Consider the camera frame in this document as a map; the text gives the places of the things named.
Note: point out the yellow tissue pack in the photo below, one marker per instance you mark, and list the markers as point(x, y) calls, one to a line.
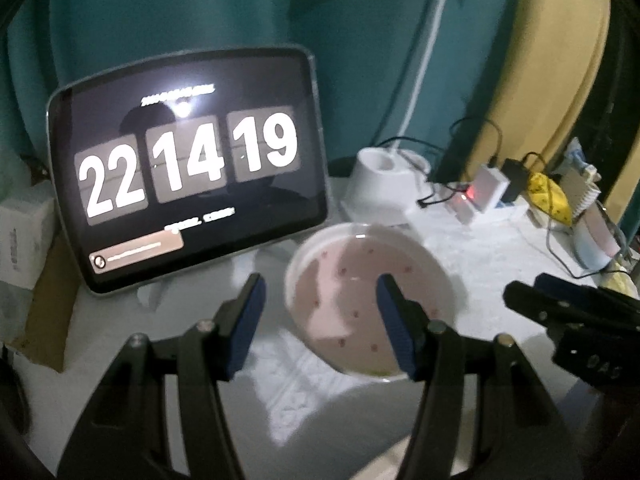
point(622, 277)

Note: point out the white power adapter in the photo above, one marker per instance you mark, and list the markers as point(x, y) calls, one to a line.
point(490, 187)

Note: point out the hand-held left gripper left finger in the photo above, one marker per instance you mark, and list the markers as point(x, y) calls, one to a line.
point(245, 325)

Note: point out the yellow curtain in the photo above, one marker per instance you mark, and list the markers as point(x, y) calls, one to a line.
point(550, 60)

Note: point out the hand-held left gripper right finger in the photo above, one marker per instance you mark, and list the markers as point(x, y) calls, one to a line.
point(396, 330)

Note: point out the white round container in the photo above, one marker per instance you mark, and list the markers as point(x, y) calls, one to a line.
point(602, 230)

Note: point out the white desk lamp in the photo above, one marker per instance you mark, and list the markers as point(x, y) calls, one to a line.
point(380, 185)

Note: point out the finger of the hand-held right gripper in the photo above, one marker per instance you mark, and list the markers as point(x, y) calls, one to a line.
point(530, 302)
point(585, 287)

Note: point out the small white box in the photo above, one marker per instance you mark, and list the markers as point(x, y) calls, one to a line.
point(25, 240)

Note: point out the blue white packet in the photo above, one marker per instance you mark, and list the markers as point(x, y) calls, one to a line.
point(580, 160)

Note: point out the cardboard box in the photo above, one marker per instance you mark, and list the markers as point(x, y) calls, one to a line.
point(50, 310)

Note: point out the tablet with clock display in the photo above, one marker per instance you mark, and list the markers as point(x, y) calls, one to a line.
point(190, 160)

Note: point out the black power adapter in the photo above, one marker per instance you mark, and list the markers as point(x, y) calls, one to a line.
point(515, 180)

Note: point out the white power strip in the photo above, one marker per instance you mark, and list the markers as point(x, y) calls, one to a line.
point(510, 212)

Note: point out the white quilted tablecloth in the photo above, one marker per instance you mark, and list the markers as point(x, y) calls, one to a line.
point(490, 260)

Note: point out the teal curtain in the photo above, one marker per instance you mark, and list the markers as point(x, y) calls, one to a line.
point(200, 5)

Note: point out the pink speckled bowl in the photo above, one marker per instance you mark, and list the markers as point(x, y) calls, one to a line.
point(345, 280)

